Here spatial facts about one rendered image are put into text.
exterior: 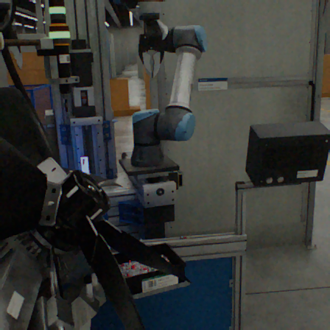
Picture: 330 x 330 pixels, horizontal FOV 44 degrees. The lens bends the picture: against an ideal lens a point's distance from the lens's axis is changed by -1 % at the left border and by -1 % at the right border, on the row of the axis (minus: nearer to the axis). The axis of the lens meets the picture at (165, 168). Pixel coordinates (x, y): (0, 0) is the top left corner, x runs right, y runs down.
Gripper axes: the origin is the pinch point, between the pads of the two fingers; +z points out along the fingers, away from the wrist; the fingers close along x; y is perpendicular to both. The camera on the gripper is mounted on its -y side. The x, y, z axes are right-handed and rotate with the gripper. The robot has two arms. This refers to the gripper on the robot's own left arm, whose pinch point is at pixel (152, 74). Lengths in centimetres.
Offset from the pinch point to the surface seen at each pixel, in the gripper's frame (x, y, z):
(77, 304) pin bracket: 26, -64, 47
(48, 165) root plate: 31, -54, 17
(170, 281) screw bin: 1, -36, 60
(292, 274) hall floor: -102, 90, 142
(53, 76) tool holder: 28, -53, -3
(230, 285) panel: -25, -15, 78
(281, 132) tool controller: -40.6, -18.6, 19.5
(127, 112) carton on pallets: -27, 858, 130
